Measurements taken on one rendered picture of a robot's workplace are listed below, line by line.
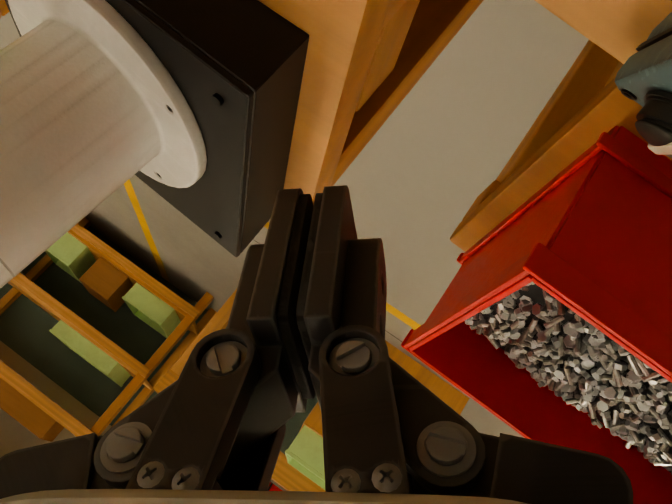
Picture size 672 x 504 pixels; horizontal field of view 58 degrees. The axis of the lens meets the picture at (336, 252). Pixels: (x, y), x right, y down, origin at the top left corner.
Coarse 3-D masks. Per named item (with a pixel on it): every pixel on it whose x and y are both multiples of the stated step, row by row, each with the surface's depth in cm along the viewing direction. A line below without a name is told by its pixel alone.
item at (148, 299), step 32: (64, 256) 500; (96, 256) 517; (32, 288) 477; (96, 288) 495; (128, 288) 517; (160, 288) 489; (64, 320) 475; (160, 320) 486; (192, 320) 486; (96, 352) 471; (160, 352) 473; (0, 384) 456; (128, 384) 461; (32, 416) 452; (64, 416) 443
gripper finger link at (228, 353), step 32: (192, 352) 11; (224, 352) 11; (256, 352) 11; (192, 384) 10; (224, 384) 10; (160, 416) 10; (192, 416) 10; (224, 416) 10; (160, 448) 10; (192, 448) 10; (224, 448) 10; (256, 448) 12; (160, 480) 9; (192, 480) 9; (224, 480) 11; (256, 480) 11
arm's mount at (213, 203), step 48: (144, 0) 37; (192, 0) 37; (240, 0) 38; (192, 48) 36; (240, 48) 36; (288, 48) 37; (192, 96) 40; (240, 96) 36; (288, 96) 41; (240, 144) 40; (288, 144) 49; (192, 192) 52; (240, 192) 46; (240, 240) 55
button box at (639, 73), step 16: (656, 32) 19; (640, 48) 20; (656, 48) 17; (624, 64) 20; (640, 64) 18; (656, 64) 17; (624, 80) 19; (640, 80) 18; (656, 80) 17; (640, 96) 19; (656, 96) 18
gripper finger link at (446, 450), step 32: (320, 224) 13; (352, 224) 14; (320, 256) 12; (352, 256) 13; (384, 256) 14; (320, 288) 11; (352, 288) 12; (384, 288) 14; (320, 320) 11; (352, 320) 12; (384, 320) 13; (416, 384) 10; (416, 416) 10; (448, 416) 10; (416, 448) 10; (448, 448) 9; (480, 448) 9; (416, 480) 10; (448, 480) 9
